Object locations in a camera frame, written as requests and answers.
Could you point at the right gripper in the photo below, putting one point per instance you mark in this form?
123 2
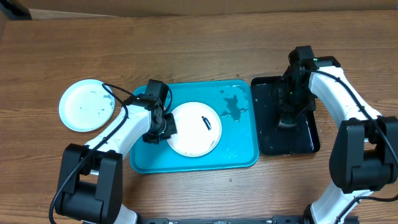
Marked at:
285 108

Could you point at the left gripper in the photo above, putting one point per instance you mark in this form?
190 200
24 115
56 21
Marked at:
171 129

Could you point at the dark green sponge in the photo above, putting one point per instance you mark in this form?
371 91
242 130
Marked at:
287 119

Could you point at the white plate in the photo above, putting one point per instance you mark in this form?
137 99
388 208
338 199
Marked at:
199 129

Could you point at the light blue plate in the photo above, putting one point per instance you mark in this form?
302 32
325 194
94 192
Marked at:
86 106

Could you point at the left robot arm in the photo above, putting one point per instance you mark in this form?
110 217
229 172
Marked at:
90 182

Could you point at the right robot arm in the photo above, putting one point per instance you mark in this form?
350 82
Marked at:
364 156

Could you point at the black plastic tray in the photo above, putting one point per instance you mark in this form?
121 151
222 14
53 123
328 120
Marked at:
273 139

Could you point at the teal plastic tray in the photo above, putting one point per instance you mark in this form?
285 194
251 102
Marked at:
238 147

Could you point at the dark object in corner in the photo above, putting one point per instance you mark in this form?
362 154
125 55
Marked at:
14 10

